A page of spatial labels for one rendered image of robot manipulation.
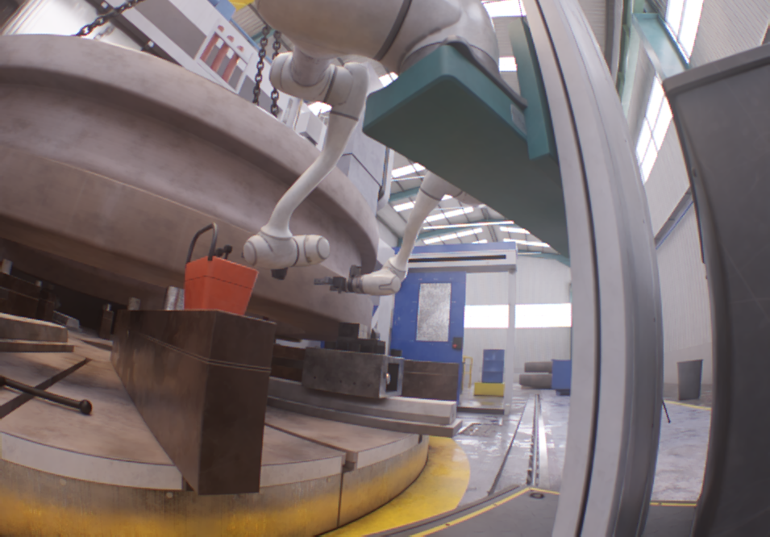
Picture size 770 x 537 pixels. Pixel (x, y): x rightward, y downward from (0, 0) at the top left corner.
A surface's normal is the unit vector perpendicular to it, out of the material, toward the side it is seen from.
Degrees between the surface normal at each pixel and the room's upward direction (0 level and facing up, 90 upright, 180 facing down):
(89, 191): 90
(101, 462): 90
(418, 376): 90
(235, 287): 97
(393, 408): 71
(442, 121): 180
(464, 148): 180
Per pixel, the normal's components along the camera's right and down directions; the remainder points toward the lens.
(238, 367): 0.73, -0.15
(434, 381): 0.04, -0.32
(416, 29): -0.18, 0.56
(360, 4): 0.14, 0.66
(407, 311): -0.40, -0.32
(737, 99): -0.76, -0.27
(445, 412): -0.29, -0.61
